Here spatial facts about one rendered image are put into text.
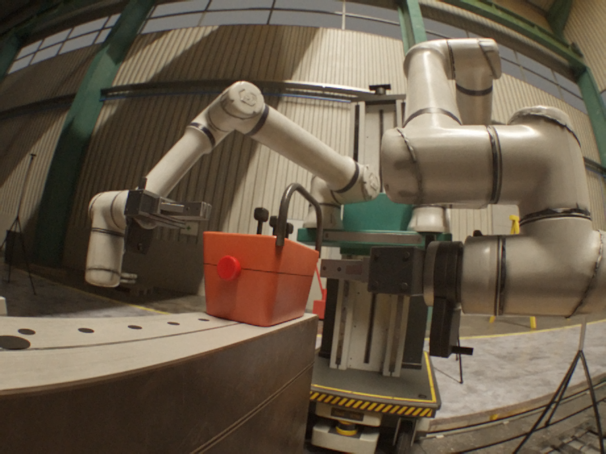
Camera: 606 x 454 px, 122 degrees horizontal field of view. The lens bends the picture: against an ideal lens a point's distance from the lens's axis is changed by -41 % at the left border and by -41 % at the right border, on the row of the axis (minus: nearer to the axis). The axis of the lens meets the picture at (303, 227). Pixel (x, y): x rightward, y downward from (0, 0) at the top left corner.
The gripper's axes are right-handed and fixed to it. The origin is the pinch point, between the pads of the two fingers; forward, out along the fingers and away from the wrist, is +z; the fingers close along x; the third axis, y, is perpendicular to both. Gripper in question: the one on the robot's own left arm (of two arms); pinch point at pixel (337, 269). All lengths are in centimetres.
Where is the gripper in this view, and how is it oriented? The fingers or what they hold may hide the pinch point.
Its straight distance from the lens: 39.5
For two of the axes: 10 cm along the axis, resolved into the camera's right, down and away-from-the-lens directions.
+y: 1.0, -9.8, 1.7
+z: -7.6, 0.3, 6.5
